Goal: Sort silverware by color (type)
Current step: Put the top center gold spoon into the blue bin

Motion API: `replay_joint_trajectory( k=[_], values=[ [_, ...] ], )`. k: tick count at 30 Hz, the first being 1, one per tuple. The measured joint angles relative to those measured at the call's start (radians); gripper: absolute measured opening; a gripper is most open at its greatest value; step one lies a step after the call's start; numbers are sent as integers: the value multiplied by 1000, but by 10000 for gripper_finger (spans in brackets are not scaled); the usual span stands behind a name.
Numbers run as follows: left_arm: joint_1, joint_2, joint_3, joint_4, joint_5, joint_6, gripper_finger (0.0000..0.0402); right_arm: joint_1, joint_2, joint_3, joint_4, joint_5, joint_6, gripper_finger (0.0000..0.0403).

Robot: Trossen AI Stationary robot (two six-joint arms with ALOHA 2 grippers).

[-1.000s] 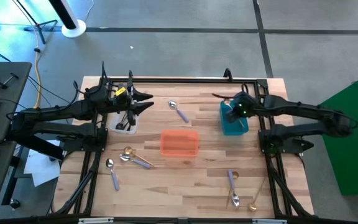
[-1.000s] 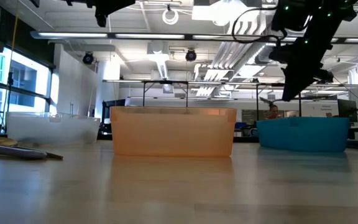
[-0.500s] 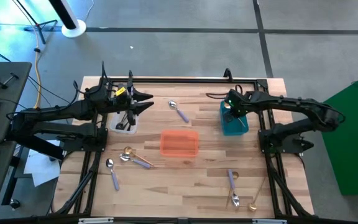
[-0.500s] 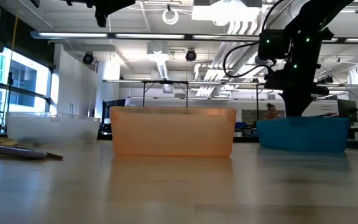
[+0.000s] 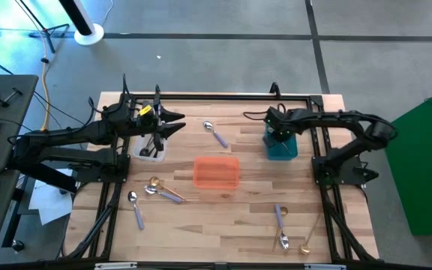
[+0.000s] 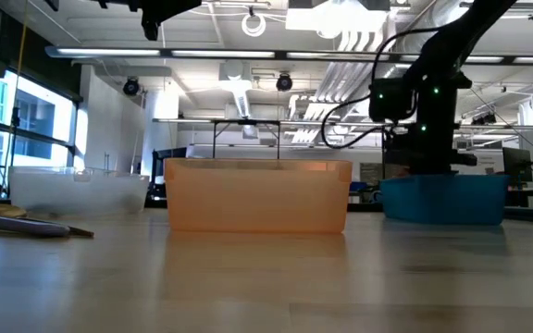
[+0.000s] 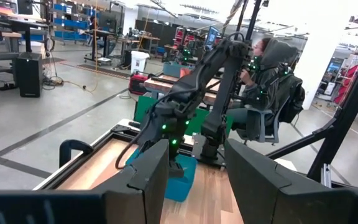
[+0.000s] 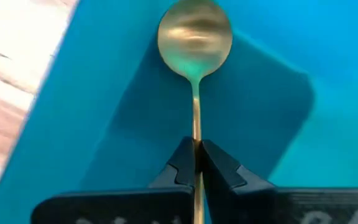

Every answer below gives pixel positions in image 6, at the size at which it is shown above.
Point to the clear plastic bin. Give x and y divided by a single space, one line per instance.
77 194

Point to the gold spoon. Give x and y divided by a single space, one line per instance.
3 210

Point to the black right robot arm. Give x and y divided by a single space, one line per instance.
437 111

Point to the teal plastic bin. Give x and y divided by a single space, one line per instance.
442 201

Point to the long ceiling light strip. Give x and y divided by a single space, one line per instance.
109 52

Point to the black round ceiling fixture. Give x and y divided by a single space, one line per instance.
284 82
131 86

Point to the black monitor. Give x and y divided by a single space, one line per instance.
516 164

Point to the orange plastic bin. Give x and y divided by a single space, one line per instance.
257 199

